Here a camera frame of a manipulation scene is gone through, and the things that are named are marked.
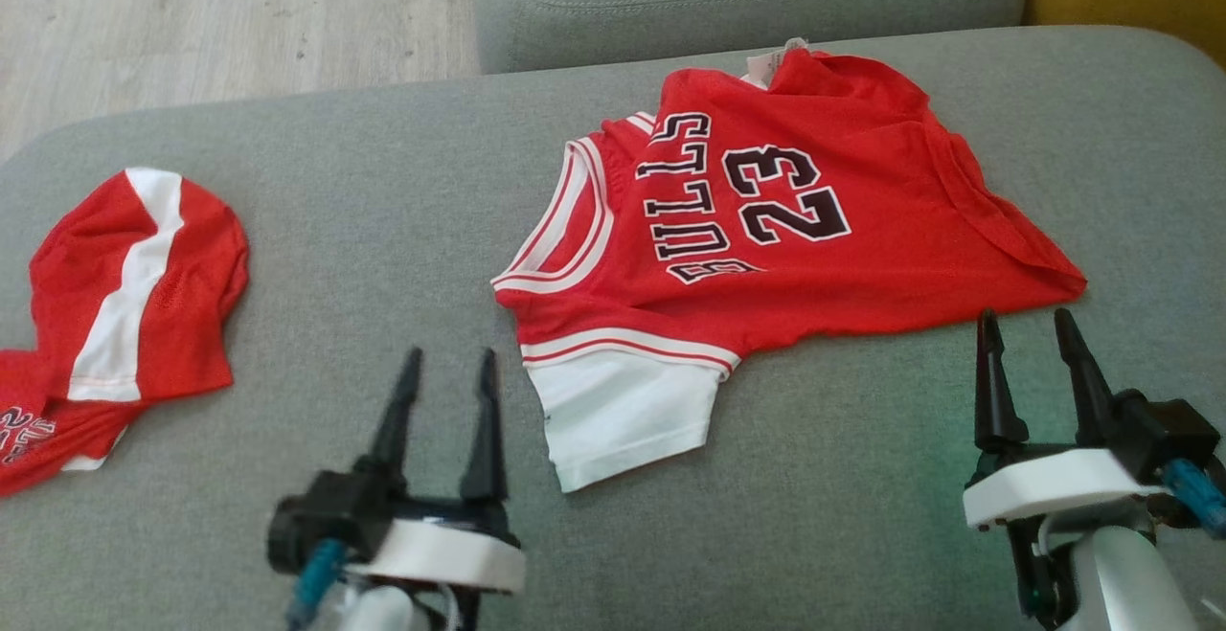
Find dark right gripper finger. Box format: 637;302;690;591
974;310;1029;452
1054;308;1118;447

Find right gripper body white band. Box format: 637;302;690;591
963;443;1166;530

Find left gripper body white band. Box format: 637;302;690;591
343;497;527;595

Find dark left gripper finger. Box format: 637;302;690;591
356;347;424;490
460;349;509;504

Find red Bulls 23 jersey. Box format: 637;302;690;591
491;37;1089;494

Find red shorts with white stripes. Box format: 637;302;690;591
0;168;251;499

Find large grey sofa seat cushion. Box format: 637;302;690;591
0;26;1226;631

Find left arm cable teal connector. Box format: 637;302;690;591
285;539;348;630

